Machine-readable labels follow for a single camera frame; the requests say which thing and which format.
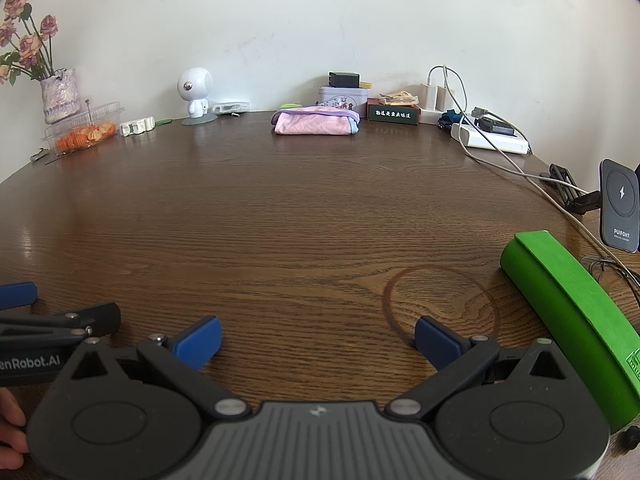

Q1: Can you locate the pink and purple mesh garment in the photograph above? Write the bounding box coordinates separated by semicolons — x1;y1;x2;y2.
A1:
271;104;361;137

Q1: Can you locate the dark green cardboard box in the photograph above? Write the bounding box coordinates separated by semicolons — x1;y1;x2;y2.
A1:
366;98;421;123

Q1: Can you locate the white charging cable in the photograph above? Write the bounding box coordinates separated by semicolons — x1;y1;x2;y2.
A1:
427;64;604;197

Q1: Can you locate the grey cable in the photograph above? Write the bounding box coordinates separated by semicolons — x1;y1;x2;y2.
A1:
461;130;640;306

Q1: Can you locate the textured pale vase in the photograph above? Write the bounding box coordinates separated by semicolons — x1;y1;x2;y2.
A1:
41;68;82;125

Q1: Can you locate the magnetic wireless charger pad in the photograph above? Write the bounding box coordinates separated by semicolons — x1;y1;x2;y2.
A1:
598;158;640;255

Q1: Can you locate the black charger block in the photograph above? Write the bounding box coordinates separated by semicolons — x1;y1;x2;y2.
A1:
473;115;516;136

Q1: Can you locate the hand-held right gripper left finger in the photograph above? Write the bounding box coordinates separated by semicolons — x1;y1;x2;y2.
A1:
59;316;253;421

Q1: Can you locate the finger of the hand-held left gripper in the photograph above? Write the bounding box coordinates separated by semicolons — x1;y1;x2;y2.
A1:
0;302;122;349
0;282;39;311

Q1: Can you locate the white power strip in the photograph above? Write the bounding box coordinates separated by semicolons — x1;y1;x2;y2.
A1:
451;115;530;155

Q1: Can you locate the printed tin box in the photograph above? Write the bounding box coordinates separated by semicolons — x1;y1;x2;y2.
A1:
318;85;369;111

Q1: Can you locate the tan rubber band bundle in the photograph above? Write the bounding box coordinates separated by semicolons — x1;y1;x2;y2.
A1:
379;89;419;106

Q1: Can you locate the black clamp stand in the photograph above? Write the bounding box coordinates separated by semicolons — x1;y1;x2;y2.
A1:
539;162;604;216

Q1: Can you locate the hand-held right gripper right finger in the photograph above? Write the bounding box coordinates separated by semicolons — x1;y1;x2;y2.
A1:
385;316;581;421

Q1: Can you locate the white round-head camera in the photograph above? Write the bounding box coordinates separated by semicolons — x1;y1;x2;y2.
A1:
178;67;219;126

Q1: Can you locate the clear plastic food container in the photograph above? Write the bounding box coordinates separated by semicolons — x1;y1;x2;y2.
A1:
42;100;124;156

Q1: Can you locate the pile of tangerines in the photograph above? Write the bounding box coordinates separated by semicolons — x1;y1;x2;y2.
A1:
55;121;117;154

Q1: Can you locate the white plastic clip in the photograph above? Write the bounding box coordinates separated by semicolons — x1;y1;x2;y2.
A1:
119;116;157;137

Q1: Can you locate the person's left hand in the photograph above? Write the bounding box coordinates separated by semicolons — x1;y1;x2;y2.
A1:
0;388;30;469

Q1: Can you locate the green felt case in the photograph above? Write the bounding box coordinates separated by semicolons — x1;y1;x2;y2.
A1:
499;230;640;434

